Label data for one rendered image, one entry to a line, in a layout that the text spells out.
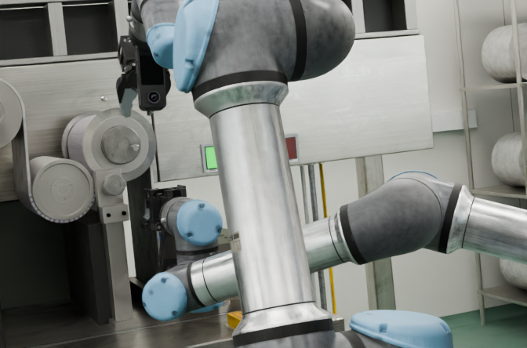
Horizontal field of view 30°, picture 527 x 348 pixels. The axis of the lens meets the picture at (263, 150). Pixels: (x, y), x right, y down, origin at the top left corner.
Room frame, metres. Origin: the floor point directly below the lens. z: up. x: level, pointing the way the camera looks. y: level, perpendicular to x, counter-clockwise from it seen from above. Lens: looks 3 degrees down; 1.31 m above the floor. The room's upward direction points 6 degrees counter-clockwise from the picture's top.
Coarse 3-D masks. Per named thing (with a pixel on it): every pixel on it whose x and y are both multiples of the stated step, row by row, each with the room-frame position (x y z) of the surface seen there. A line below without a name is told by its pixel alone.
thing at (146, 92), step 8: (136, 48) 1.71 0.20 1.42; (136, 56) 1.71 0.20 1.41; (144, 56) 1.71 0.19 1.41; (152, 56) 1.71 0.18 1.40; (136, 64) 1.72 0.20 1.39; (144, 64) 1.71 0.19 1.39; (152, 64) 1.71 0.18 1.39; (136, 72) 1.72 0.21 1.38; (144, 72) 1.70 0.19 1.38; (152, 72) 1.71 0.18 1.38; (160, 72) 1.71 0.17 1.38; (136, 80) 1.72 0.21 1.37; (144, 80) 1.70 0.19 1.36; (152, 80) 1.71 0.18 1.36; (160, 80) 1.71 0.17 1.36; (144, 88) 1.70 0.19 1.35; (152, 88) 1.70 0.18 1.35; (160, 88) 1.71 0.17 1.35; (144, 96) 1.70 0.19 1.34; (152, 96) 1.70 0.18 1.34; (160, 96) 1.70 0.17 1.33; (144, 104) 1.69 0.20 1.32; (152, 104) 1.70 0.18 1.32; (160, 104) 1.70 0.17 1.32
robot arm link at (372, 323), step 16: (352, 320) 1.12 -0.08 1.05; (368, 320) 1.11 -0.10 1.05; (384, 320) 1.11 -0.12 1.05; (400, 320) 1.11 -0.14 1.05; (416, 320) 1.11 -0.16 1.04; (432, 320) 1.12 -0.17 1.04; (352, 336) 1.10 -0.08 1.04; (368, 336) 1.09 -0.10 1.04; (384, 336) 1.08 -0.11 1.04; (400, 336) 1.07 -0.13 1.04; (416, 336) 1.07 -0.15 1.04; (432, 336) 1.08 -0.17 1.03; (448, 336) 1.10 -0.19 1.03
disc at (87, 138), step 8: (104, 112) 1.94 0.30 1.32; (112, 112) 1.94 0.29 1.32; (120, 112) 1.95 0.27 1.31; (136, 112) 1.96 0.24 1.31; (96, 120) 1.93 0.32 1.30; (136, 120) 1.96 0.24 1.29; (144, 120) 1.96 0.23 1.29; (88, 128) 1.92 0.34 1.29; (144, 128) 1.96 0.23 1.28; (88, 136) 1.92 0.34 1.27; (152, 136) 1.97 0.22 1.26; (88, 144) 1.92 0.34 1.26; (152, 144) 1.97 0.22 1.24; (88, 152) 1.92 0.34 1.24; (152, 152) 1.97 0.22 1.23; (88, 160) 1.92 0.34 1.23; (144, 160) 1.96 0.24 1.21; (152, 160) 1.97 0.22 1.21; (96, 168) 1.93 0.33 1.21; (144, 168) 1.96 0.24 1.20; (128, 176) 1.95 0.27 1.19; (136, 176) 1.95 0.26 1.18
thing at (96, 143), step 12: (108, 120) 1.94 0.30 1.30; (120, 120) 1.94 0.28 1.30; (132, 120) 1.95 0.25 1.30; (96, 132) 1.93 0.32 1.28; (144, 132) 1.96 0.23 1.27; (96, 144) 1.93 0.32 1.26; (144, 144) 1.96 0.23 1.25; (96, 156) 1.93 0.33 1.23; (144, 156) 1.96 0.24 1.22; (108, 168) 1.93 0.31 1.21; (120, 168) 1.94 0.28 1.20; (132, 168) 1.95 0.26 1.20
